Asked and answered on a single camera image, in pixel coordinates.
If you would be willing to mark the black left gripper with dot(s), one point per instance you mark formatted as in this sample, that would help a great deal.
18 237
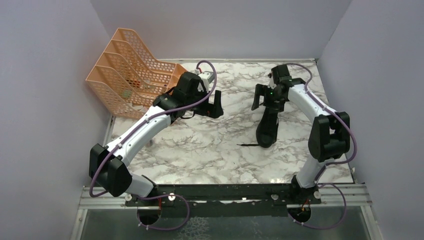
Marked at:
214 110

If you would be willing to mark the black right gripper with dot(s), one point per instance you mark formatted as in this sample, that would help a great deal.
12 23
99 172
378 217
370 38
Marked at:
263 90

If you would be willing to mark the black canvas sneaker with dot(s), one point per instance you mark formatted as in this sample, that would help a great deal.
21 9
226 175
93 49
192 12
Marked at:
267 129

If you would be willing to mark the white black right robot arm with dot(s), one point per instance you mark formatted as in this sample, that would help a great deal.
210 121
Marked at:
329 138

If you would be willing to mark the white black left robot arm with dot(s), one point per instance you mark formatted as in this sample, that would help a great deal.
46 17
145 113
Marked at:
108 165

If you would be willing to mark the orange plastic file organizer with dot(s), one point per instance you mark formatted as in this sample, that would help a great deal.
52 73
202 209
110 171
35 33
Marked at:
127 77

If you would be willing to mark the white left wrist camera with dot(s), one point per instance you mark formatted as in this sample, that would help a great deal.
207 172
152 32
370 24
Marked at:
207 77

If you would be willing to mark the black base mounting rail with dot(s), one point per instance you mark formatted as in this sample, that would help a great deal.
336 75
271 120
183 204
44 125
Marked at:
224 200

